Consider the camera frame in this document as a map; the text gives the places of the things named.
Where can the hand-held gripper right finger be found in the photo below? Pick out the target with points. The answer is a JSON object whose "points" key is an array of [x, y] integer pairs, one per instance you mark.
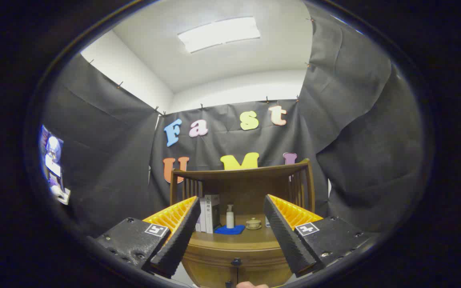
{"points": [[286, 236]]}

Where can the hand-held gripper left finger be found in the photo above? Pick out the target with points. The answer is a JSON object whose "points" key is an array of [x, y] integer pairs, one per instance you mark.
{"points": [[178, 236]]}

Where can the wooden countertop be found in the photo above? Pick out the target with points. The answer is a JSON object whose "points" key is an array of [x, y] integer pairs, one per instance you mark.
{"points": [[250, 240]]}

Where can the wooden cabinet door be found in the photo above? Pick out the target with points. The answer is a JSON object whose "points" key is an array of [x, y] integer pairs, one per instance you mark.
{"points": [[262, 276], [214, 278]]}

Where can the wooden cabinet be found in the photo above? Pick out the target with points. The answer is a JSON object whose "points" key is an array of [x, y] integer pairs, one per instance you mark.
{"points": [[246, 192]]}

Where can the pale purple book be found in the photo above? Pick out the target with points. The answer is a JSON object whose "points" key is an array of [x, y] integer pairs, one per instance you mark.
{"points": [[197, 224]]}

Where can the white spine book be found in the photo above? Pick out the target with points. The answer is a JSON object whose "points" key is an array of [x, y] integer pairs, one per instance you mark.
{"points": [[202, 216]]}

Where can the lidded tea bowl with saucer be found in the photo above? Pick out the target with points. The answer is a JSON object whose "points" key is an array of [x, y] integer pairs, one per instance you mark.
{"points": [[253, 224]]}

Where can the grey portrait cover book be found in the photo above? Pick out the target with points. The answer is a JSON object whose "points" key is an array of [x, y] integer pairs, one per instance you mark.
{"points": [[213, 214]]}

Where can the blue folded cloth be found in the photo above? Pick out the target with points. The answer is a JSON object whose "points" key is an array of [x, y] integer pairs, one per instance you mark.
{"points": [[229, 230]]}

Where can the white pump bottle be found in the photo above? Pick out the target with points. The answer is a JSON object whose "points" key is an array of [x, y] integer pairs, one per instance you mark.
{"points": [[230, 219]]}

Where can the bright display screen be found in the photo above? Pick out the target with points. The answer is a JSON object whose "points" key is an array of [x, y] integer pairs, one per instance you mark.
{"points": [[53, 160]]}

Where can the ceiling light panel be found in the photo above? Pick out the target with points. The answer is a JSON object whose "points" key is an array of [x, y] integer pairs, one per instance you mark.
{"points": [[218, 34]]}

